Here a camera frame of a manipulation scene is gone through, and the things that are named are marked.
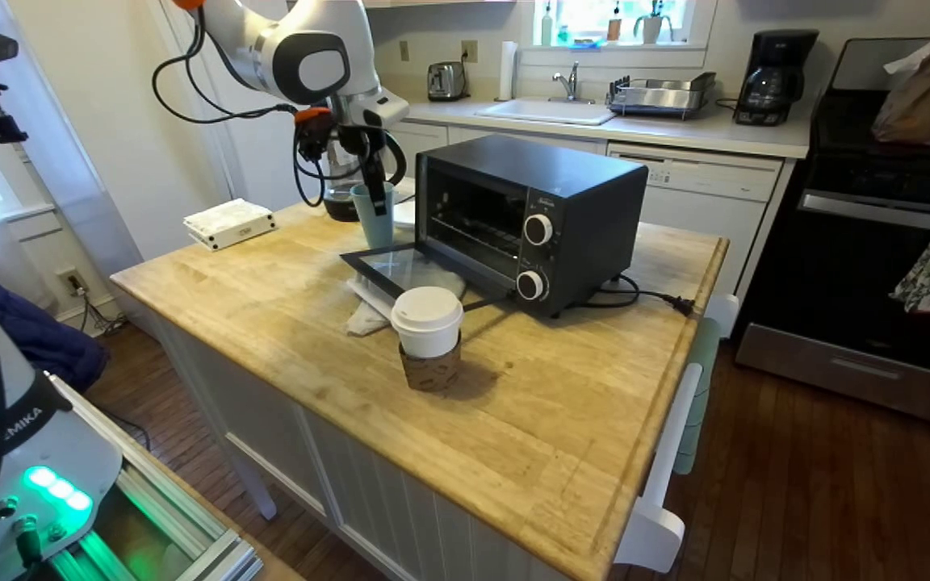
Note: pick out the toaster oven knob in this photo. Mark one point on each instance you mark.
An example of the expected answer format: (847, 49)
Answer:
(530, 285)
(538, 229)

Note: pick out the metal dish rack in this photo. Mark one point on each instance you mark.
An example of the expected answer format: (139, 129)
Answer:
(659, 95)

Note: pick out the blue cloth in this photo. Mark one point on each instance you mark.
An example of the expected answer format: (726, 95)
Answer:
(37, 331)

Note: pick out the white plant pot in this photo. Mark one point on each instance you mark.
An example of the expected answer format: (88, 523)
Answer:
(651, 29)

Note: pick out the brown paper bag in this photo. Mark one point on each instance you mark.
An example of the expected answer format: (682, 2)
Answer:
(921, 101)

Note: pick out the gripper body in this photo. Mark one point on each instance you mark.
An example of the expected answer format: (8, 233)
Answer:
(362, 139)

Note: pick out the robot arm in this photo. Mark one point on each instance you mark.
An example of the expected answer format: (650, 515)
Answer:
(312, 56)

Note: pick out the wall socket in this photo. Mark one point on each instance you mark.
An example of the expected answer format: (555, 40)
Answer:
(404, 51)
(469, 51)
(72, 282)

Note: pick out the window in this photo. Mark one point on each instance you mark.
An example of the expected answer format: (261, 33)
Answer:
(594, 12)

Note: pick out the white flat box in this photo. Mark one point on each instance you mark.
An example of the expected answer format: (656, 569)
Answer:
(229, 223)

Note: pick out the tap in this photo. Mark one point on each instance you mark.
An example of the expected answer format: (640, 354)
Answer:
(568, 82)

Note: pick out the white dishwasher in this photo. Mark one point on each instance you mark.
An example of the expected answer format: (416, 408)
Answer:
(703, 210)

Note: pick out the paper towel roll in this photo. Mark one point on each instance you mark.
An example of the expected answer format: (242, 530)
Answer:
(508, 71)

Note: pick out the white cloth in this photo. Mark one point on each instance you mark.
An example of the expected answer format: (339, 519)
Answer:
(368, 316)

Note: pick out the glass pot with dark liquid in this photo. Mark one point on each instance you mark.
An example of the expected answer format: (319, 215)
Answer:
(340, 206)

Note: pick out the white sink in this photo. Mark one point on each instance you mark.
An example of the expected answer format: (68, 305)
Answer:
(550, 110)

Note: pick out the black coffee maker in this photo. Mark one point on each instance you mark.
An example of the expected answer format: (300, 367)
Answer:
(772, 81)

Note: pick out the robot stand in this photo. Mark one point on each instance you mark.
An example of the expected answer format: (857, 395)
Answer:
(182, 524)

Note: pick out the silver toaster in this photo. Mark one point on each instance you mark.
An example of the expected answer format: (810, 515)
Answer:
(446, 81)

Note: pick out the paper coffee cup with lid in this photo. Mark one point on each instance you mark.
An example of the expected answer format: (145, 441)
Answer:
(428, 331)

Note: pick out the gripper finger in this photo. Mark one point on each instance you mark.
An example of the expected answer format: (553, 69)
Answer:
(376, 181)

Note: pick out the black toaster oven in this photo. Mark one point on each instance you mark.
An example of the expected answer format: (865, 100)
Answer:
(578, 218)

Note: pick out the white bottle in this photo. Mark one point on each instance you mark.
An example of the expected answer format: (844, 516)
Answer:
(546, 26)

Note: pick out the stove drawer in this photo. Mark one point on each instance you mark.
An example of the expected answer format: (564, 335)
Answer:
(852, 375)

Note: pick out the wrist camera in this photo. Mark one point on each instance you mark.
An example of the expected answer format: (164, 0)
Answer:
(314, 139)

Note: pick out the toaster oven door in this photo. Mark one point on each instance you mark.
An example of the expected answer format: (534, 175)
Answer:
(400, 270)

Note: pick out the grey cup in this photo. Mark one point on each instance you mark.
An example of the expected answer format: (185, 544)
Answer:
(374, 230)

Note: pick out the brown bottle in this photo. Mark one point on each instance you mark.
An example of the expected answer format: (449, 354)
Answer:
(613, 26)

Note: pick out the black stove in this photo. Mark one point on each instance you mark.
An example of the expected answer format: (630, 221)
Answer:
(852, 266)

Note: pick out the green towel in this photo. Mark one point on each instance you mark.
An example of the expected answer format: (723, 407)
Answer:
(699, 387)

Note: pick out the white towel rail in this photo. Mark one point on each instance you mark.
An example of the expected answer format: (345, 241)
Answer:
(671, 436)

